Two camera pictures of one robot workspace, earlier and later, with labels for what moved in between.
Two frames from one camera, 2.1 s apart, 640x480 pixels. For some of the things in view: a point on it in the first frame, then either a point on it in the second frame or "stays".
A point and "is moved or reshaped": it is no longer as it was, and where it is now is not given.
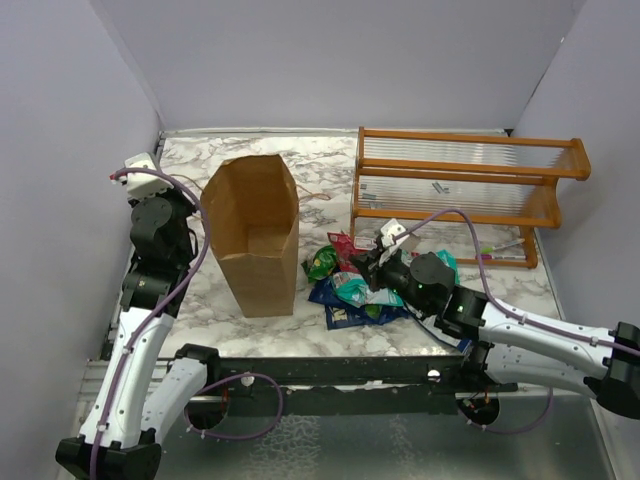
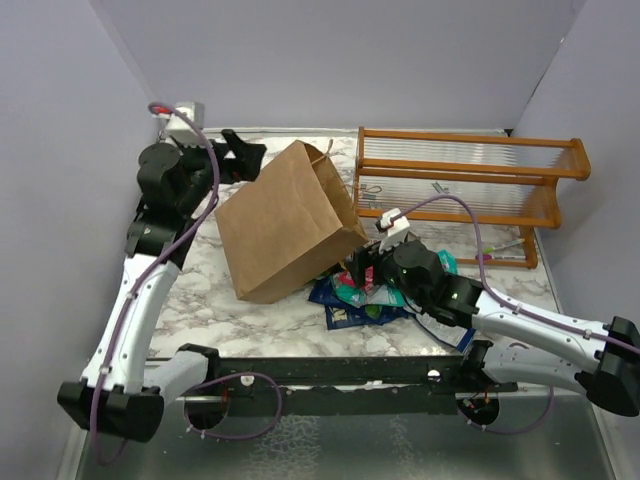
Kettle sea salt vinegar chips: x=341 y=313 stays
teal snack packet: x=353 y=288 stays
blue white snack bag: x=462 y=345 stays
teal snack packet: x=451 y=262 stays
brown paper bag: x=251 y=208 is moved or reshaped
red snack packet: x=345 y=251 to x=346 y=278
